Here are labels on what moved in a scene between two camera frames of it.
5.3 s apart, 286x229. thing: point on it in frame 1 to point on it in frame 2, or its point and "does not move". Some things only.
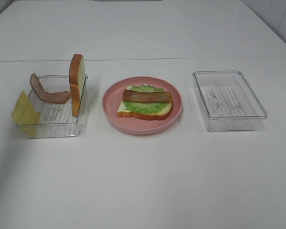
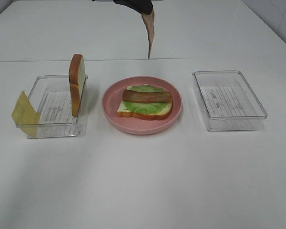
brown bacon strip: [143, 97] does not move
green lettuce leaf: [145, 108] does not move
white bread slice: [166, 113] does not move
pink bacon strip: [57, 97] to [149, 20]
